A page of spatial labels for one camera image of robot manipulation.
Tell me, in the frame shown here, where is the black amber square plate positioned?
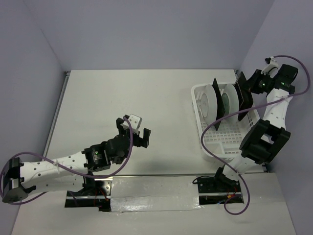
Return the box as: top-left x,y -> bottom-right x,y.
234,72 -> 253,111

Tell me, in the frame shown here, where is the red teal round plate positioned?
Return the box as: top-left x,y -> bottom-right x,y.
201,84 -> 218,125
222,84 -> 239,116

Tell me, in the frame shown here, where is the black green square plate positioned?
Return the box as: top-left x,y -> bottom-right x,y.
212,78 -> 225,121

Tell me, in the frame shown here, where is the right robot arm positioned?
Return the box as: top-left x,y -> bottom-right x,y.
212,64 -> 298,191

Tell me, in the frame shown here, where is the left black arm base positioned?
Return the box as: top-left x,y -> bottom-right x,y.
65,180 -> 112,212

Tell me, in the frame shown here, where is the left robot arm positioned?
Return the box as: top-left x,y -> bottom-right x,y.
0,115 -> 151,205

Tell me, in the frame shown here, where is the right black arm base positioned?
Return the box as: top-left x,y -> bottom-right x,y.
192,176 -> 244,206

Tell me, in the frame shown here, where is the white plastic dish rack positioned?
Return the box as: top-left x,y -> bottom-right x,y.
191,84 -> 260,162

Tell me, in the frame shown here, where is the silver tape patch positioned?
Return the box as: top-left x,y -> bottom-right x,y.
111,176 -> 200,212

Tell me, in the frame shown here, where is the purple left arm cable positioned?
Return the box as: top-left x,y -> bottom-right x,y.
0,117 -> 134,205

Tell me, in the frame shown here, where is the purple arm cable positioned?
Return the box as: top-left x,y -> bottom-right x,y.
0,117 -> 134,205
200,55 -> 311,215

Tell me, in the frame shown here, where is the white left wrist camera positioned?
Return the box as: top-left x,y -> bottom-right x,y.
121,114 -> 142,132

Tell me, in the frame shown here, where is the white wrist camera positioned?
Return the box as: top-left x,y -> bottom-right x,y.
121,114 -> 142,132
261,56 -> 278,75

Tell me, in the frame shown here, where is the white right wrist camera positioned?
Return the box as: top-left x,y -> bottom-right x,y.
261,56 -> 278,75

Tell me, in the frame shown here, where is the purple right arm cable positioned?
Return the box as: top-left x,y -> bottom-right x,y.
200,55 -> 311,215

